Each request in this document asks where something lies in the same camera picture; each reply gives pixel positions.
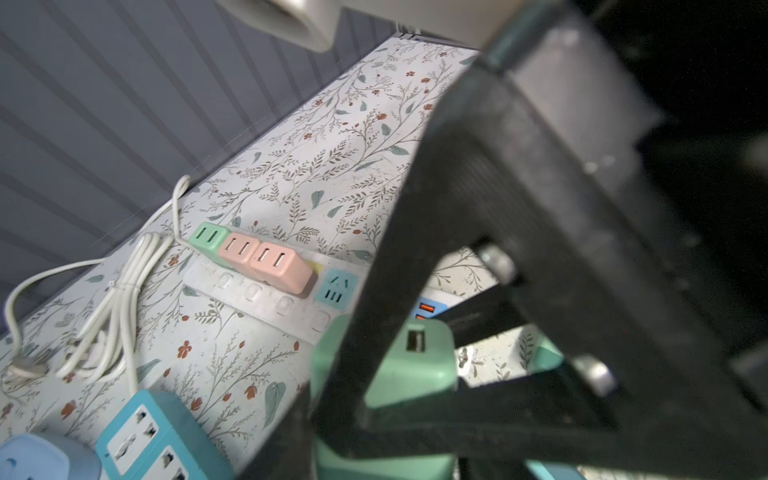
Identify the green USB charger plug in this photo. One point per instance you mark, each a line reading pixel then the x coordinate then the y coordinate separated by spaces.
pixel 207 240

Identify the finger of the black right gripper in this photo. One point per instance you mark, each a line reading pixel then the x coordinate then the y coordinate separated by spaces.
pixel 439 211
pixel 556 419

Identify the light blue round socket hub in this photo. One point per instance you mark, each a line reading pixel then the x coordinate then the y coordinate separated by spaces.
pixel 47 456

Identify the white multicolour power strip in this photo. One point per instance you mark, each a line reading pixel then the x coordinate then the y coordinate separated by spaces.
pixel 335 290

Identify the pink USB charger plug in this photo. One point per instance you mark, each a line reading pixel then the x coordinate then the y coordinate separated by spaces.
pixel 237 250

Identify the teal tower power strip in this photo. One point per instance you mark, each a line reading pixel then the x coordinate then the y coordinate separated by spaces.
pixel 155 436

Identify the teal charger plug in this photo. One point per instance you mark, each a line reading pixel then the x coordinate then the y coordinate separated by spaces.
pixel 553 471
pixel 546 356

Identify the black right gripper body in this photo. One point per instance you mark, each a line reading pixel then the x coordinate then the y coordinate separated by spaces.
pixel 599 288

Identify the teal charger plug front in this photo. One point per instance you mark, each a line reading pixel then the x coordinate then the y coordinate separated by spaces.
pixel 553 471

